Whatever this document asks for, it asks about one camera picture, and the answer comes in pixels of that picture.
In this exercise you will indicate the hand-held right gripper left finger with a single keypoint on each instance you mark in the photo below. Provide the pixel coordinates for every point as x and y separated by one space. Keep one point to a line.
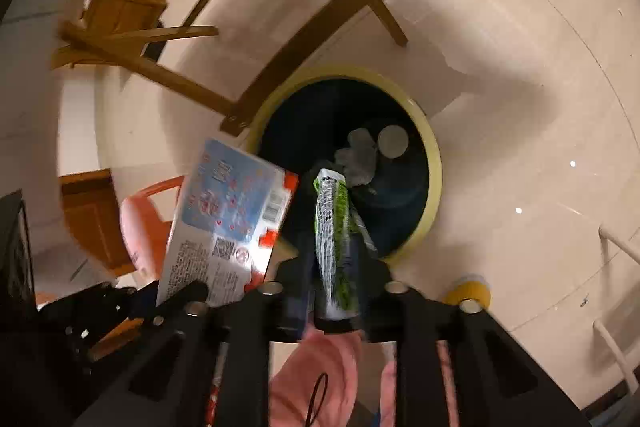
295 302

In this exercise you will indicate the white paper trash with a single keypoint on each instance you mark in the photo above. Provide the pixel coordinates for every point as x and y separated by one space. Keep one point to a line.
225 212

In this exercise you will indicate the person's right yellow slipper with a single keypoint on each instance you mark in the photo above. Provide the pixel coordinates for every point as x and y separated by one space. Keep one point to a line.
470 288

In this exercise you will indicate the brown wooden cabinet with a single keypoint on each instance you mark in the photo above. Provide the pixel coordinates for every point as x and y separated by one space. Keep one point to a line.
92 217

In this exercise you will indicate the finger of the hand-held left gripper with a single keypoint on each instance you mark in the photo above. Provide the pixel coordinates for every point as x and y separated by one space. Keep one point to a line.
182 294

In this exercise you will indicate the person's left pink pants leg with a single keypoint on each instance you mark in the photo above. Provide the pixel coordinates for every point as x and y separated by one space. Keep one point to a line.
315 372

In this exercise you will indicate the round yellow-rimmed bin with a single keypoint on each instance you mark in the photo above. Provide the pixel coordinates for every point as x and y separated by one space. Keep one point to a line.
400 207

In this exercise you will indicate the round white paper disc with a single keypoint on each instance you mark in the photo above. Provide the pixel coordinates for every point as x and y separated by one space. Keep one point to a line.
393 141

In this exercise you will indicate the person's right pink pants leg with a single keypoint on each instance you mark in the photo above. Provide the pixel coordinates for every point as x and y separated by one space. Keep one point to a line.
387 387

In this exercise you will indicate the orange plastic stool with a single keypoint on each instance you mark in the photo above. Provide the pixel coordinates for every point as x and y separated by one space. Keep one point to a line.
145 227

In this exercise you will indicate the white metal rack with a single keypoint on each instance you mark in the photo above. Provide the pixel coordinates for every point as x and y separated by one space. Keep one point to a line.
617 337

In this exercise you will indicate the green and white packet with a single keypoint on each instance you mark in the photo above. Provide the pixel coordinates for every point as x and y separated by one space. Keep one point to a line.
331 237

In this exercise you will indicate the wooden chair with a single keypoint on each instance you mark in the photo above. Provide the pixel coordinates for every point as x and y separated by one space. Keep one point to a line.
165 74

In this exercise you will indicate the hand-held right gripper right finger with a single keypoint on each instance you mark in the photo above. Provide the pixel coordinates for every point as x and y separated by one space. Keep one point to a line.
369 292

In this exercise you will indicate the person's pink pants leg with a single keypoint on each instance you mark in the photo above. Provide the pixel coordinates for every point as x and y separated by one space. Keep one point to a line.
387 387
315 372

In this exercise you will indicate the crumpled grey tissue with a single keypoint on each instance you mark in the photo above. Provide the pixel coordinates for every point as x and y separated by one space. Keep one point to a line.
357 157

